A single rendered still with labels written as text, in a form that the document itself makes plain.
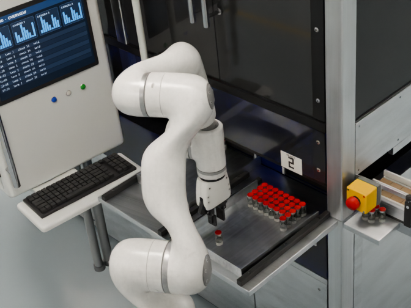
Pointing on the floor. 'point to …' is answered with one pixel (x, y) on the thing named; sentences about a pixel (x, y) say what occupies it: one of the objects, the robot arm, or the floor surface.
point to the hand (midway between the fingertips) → (216, 216)
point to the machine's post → (340, 143)
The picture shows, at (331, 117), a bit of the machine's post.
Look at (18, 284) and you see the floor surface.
